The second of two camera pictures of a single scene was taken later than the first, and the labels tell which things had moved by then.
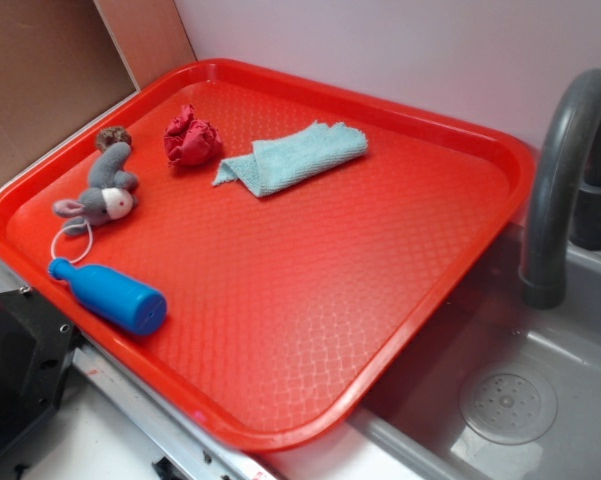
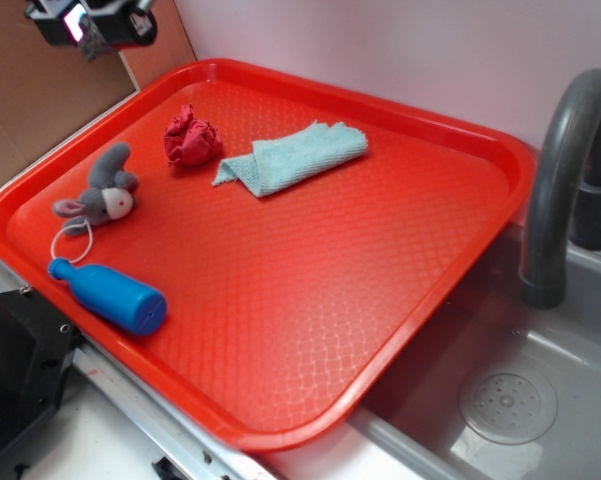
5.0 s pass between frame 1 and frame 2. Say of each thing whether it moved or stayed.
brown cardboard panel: stayed
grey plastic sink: stayed
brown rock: moved
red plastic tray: stayed
